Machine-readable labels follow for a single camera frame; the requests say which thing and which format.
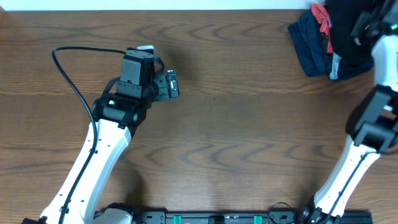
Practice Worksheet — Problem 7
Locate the black garment with white trim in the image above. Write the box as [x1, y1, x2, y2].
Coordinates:
[326, 53, 374, 81]

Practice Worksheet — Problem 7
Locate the black t-shirt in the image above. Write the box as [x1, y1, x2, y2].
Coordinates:
[325, 0, 379, 65]

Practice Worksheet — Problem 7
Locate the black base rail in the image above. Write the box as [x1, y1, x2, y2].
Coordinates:
[93, 203, 373, 224]

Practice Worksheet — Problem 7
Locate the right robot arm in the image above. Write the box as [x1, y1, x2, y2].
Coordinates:
[296, 1, 397, 223]

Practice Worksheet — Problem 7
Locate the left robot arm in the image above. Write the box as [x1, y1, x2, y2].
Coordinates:
[36, 45, 180, 223]

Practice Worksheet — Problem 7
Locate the red printed t-shirt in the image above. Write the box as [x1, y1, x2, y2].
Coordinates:
[310, 3, 334, 54]

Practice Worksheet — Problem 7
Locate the navy blue folded garment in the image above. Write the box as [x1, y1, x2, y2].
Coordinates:
[288, 11, 332, 77]

